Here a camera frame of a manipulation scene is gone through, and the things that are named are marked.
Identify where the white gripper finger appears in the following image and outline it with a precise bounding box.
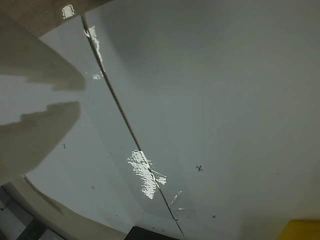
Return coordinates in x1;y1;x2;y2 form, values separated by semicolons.
0;12;86;91
0;101;81;186

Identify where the yellow square plastic block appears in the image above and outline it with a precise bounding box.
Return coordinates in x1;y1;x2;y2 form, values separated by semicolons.
281;218;320;240

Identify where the dark brown cardboard box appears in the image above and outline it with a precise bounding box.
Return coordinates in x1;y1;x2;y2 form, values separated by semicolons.
125;225;185;240

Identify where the clear adhesive tape strip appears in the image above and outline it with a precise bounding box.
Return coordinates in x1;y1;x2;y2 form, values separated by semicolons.
125;148;199;221
84;24;106;81

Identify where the white paper sheet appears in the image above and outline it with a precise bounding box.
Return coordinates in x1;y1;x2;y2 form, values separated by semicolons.
81;0;320;240
23;13;185;237

